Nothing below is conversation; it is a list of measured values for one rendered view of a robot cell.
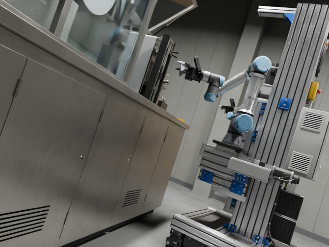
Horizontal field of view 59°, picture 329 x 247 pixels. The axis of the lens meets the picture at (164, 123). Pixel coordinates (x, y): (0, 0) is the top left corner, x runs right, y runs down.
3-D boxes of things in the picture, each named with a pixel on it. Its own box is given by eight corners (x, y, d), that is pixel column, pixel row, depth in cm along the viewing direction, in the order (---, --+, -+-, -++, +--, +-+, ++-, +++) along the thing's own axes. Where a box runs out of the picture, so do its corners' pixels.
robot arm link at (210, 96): (213, 104, 210) (217, 89, 210) (215, 102, 199) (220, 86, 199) (202, 100, 210) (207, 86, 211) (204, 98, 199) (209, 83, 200)
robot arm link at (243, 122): (245, 135, 208) (267, 62, 211) (250, 134, 193) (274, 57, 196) (229, 129, 208) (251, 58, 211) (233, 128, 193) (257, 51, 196)
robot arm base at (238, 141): (243, 149, 217) (247, 136, 217) (239, 147, 203) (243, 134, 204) (224, 143, 224) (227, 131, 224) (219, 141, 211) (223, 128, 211)
